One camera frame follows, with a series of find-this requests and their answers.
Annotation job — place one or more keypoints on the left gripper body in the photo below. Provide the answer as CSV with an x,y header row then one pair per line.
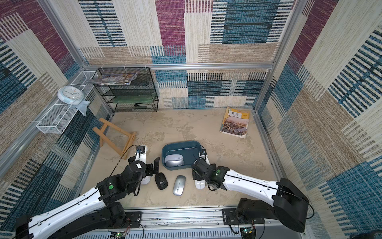
x,y
147,170

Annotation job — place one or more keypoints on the silver flat mouse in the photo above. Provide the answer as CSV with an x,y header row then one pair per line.
x,y
174,160

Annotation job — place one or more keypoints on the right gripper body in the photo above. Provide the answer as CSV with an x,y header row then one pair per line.
x,y
197,167

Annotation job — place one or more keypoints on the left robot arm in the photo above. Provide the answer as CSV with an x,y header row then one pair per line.
x,y
99,207

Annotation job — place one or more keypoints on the silver mouse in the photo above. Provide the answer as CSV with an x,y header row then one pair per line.
x,y
174,160
179,185

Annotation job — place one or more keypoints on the black wire mesh shelf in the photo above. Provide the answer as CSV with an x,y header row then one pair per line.
x,y
121,98

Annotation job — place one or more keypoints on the black stapler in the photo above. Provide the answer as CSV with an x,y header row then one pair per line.
x,y
146,106

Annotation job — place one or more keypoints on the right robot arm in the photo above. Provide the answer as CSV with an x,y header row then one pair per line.
x,y
278,200

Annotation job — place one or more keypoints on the magazine on shelf top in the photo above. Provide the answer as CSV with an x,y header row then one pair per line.
x,y
116,79

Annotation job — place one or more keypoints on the white round clock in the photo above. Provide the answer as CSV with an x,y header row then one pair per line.
x,y
70,95

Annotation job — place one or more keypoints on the teal plastic storage box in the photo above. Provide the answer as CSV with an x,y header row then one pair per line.
x,y
189,150

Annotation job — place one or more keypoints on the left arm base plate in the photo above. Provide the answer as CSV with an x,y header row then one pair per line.
x,y
131,220

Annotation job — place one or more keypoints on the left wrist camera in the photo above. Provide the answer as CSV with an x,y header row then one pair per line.
x,y
141,153

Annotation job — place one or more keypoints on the wooden stand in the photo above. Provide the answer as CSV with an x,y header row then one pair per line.
x,y
115,137

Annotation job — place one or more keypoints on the black mouse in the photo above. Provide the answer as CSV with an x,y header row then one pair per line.
x,y
161,181

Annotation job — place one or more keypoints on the textbook with city cover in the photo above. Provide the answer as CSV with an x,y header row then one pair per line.
x,y
235,122

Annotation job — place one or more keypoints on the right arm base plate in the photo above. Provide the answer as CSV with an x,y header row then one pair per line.
x,y
235,216

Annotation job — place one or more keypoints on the white wire basket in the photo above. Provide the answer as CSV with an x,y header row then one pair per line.
x,y
58,117

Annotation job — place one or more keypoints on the white rounded mouse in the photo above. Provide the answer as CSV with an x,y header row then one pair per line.
x,y
201,184

